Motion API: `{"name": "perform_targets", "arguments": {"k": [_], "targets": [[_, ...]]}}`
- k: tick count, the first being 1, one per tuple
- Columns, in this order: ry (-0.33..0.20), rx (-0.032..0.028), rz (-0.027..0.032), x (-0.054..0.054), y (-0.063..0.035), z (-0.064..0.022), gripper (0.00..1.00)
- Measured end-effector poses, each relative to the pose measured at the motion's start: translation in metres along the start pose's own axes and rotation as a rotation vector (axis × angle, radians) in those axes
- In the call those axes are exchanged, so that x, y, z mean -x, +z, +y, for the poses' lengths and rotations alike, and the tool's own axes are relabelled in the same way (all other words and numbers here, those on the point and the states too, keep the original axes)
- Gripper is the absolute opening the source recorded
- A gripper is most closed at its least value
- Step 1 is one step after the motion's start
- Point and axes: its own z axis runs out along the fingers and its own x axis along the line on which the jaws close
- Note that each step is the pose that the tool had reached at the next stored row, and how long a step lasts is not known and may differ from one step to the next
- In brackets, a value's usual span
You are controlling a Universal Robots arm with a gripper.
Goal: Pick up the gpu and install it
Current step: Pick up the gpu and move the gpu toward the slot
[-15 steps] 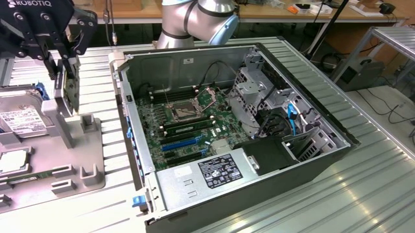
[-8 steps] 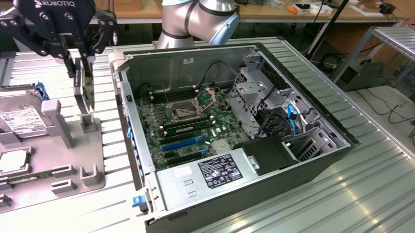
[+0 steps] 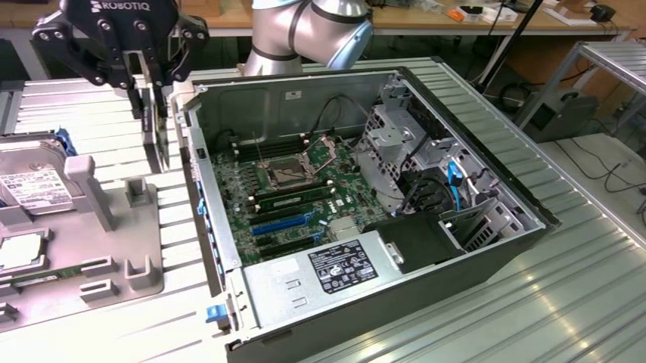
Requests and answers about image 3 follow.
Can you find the black open PC case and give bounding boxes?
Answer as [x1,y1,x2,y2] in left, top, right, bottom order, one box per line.
[168,66,561,363]

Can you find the silver CPU chip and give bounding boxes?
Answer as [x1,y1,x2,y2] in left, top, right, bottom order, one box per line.
[0,232,49,272]

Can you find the white papers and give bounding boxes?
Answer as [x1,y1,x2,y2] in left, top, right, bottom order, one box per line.
[541,3,599,27]

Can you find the black box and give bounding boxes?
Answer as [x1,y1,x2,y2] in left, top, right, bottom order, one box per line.
[528,92,600,144]

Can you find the aluminium frame table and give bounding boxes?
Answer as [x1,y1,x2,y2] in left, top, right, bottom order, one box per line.
[513,39,646,133]

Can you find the black stand pole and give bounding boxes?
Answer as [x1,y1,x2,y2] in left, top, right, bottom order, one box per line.
[476,0,548,86]

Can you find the CPU socket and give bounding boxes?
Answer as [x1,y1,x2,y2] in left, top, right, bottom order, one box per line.
[258,153,317,191]

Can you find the grey parts rack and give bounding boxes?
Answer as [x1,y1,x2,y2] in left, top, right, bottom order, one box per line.
[0,154,166,336]

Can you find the silver socket cover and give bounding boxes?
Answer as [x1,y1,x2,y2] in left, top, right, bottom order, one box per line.
[300,135,337,168]

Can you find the green Dell motherboard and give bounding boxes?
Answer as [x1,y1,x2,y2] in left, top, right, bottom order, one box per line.
[209,132,399,265]

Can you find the silver chipset heatsink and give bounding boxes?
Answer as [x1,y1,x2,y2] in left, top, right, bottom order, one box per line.
[328,218,362,238]

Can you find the blue SATA wire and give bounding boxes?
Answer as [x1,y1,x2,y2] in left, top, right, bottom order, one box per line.
[445,160,464,213]

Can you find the green graphics card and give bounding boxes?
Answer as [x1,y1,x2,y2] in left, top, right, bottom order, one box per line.
[138,87,173,175]

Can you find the loose green RAM stick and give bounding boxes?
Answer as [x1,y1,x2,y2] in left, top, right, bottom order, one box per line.
[0,263,85,290]

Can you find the wooden desk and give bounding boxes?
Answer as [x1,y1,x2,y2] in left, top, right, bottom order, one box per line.
[0,0,637,80]

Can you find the silver hard disk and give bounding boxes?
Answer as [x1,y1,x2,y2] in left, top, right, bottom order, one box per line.
[0,130,85,217]

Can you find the black charger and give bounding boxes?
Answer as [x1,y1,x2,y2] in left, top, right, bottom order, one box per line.
[588,4,615,23]

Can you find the slanted metal disk bay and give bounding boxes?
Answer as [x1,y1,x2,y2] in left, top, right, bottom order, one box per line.
[436,196,547,253]

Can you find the dark looped wire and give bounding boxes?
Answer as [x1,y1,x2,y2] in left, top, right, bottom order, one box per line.
[314,95,375,133]

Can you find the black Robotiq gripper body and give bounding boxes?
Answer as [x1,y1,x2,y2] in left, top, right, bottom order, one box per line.
[57,0,181,54]

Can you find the blue disk rail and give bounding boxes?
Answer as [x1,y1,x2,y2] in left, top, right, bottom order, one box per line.
[52,127,81,157]

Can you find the white box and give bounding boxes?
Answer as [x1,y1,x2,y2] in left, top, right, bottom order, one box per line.
[456,5,519,23]

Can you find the blue expansion slot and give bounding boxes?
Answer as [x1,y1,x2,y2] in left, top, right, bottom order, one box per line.
[250,218,312,236]

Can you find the installed green RAM stick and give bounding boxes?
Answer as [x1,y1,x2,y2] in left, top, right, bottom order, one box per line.
[254,188,334,211]

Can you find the grey power supply unit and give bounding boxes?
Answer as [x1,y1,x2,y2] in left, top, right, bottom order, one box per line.
[240,230,408,330]

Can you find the blue case latch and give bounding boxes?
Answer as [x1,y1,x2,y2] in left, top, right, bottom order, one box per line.
[202,303,226,323]

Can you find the metal disk bay cage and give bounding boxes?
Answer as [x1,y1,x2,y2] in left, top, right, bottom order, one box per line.
[360,104,457,216]

